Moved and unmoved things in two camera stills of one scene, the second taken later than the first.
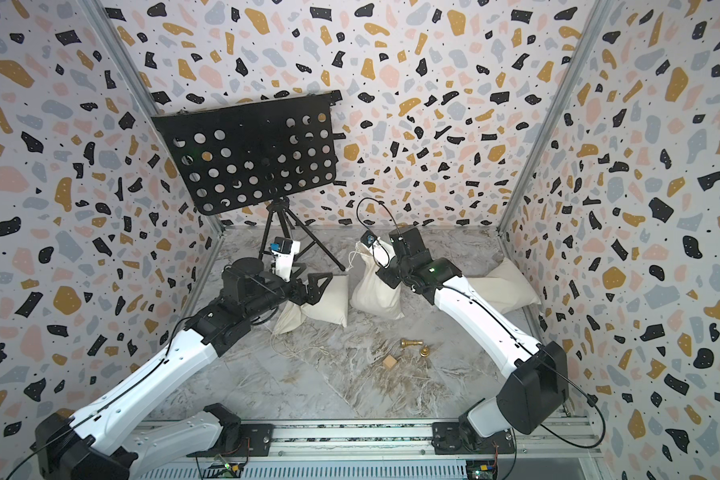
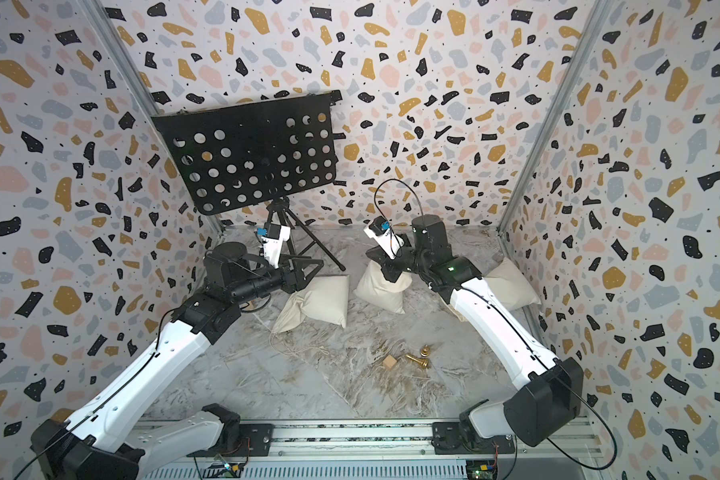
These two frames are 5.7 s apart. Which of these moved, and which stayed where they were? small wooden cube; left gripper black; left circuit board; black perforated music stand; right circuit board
Moved: left gripper black
Stayed: right circuit board; left circuit board; black perforated music stand; small wooden cube
